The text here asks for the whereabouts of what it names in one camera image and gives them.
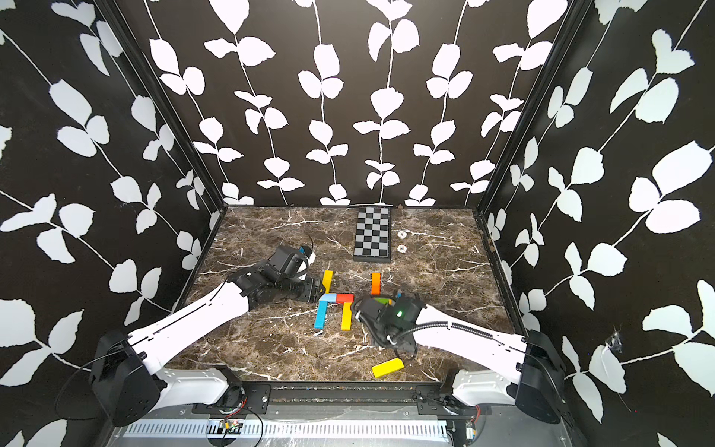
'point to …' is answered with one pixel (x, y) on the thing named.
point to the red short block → (342, 298)
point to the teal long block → (320, 316)
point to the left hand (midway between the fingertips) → (319, 285)
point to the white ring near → (401, 248)
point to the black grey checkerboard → (373, 235)
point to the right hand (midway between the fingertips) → (384, 338)
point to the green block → (382, 300)
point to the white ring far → (403, 236)
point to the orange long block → (376, 283)
